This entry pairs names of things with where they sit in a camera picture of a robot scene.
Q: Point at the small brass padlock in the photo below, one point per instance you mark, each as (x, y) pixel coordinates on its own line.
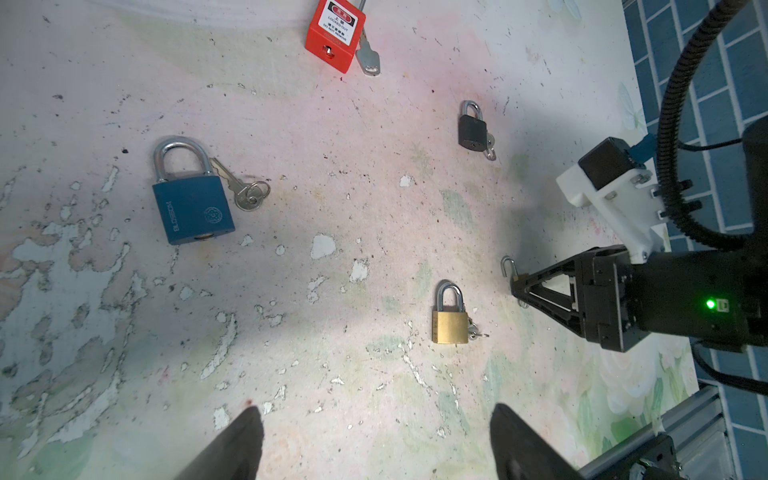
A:
(509, 268)

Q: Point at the blue padlock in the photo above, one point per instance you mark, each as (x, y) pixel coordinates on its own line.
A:
(193, 208)

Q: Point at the red padlock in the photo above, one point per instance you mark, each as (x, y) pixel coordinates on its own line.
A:
(334, 33)

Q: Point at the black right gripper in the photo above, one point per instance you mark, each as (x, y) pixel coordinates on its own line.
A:
(717, 297)

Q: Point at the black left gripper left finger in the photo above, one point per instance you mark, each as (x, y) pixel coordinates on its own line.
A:
(234, 454)

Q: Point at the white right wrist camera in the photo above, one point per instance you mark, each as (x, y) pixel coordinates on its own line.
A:
(623, 190)

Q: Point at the black padlock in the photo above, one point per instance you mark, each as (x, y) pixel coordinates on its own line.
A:
(473, 132)

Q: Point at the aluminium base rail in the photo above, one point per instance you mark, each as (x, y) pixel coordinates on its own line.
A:
(690, 441)

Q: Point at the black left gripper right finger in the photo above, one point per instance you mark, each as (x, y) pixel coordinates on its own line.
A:
(520, 453)

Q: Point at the silver red padlock key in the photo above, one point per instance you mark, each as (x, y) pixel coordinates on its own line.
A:
(369, 60)

